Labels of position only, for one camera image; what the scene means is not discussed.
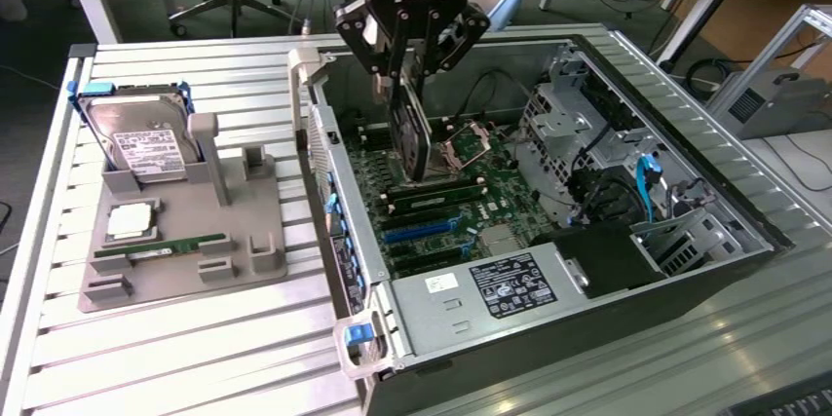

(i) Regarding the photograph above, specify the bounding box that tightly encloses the green graphics card metal bracket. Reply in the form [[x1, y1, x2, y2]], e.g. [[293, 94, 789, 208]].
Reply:
[[371, 43, 435, 186]]

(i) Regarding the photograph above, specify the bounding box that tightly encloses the metal socket cover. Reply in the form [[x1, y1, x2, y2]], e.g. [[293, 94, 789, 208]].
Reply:
[[442, 121, 499, 169]]

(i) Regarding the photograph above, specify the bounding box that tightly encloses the RAM slot with white latches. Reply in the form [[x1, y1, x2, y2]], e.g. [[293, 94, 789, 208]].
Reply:
[[355, 116, 451, 133], [359, 126, 455, 143], [381, 177, 489, 204]]

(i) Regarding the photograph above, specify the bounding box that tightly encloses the black office chair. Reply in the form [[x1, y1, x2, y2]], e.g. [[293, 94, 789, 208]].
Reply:
[[167, 0, 307, 38]]

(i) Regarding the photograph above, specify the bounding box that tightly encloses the metal disk bay cage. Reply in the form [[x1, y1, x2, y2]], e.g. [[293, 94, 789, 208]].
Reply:
[[519, 53, 658, 183]]

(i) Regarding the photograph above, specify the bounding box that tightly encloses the CPU socket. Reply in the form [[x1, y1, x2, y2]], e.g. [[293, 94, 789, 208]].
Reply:
[[426, 142, 467, 188]]

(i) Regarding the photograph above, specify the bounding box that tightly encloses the green motherboard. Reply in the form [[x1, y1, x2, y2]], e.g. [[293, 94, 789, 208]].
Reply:
[[343, 113, 574, 281]]

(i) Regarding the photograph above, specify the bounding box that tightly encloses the green RAM stick white label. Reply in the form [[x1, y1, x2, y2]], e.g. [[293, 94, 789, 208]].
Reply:
[[390, 186, 490, 215]]

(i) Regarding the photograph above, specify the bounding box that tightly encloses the long black expansion slot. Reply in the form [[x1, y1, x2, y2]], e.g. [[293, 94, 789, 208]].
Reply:
[[393, 254, 474, 279], [379, 210, 457, 233], [390, 246, 470, 269]]

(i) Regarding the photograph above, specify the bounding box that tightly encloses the silver hard disk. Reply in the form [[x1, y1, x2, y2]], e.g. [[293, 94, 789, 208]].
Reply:
[[83, 94, 201, 178]]

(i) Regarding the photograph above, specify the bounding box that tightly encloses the blue expansion slot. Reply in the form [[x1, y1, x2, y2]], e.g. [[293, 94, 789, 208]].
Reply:
[[383, 221, 461, 245]]

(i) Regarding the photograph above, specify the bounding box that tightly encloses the hard disk drive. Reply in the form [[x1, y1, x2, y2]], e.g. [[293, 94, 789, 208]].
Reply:
[[65, 79, 197, 169]]

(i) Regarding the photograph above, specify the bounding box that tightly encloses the silver chipset heat sink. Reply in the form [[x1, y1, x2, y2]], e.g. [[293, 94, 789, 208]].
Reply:
[[481, 225, 529, 254]]

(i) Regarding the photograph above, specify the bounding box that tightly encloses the grey parts rack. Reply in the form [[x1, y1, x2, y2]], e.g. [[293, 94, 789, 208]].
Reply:
[[78, 111, 291, 315]]

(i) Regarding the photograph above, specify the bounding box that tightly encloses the black plastic shroud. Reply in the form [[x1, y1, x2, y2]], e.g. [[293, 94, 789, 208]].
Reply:
[[530, 220, 671, 300]]

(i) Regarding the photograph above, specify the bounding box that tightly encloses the grey computer tower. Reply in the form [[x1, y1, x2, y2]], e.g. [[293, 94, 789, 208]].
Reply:
[[705, 67, 832, 142]]

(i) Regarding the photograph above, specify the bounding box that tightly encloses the silver CPU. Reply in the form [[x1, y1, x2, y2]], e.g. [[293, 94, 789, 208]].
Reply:
[[106, 204, 158, 237]]

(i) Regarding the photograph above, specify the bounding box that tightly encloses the grey power supply unit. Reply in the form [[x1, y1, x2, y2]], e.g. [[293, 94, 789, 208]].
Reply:
[[390, 243, 591, 359]]

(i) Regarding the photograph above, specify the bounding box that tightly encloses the blue case latch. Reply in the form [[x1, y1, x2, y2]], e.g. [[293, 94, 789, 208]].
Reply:
[[343, 323, 373, 347]]

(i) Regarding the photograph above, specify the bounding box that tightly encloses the black open PC case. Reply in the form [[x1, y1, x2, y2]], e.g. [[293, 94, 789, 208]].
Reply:
[[286, 34, 797, 416]]

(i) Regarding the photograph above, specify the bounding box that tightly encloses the black keyboard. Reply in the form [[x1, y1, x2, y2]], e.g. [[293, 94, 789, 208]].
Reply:
[[718, 376, 832, 416]]

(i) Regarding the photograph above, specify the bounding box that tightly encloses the black looped cable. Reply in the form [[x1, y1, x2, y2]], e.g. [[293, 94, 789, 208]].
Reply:
[[454, 69, 546, 118]]

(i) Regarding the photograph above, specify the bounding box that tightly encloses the black power cable bundle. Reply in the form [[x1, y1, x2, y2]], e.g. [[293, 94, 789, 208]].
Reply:
[[563, 121, 651, 230]]

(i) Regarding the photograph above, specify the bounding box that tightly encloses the blue disk wire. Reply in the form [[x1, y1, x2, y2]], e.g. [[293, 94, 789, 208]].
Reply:
[[641, 155, 665, 225]]

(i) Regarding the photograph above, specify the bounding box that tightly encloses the aluminium profile frame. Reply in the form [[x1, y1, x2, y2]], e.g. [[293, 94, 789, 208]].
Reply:
[[705, 4, 832, 115]]

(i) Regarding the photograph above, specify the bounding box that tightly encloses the perforated metal bay bracket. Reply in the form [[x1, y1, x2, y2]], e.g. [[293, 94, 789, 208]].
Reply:
[[631, 206, 779, 281]]

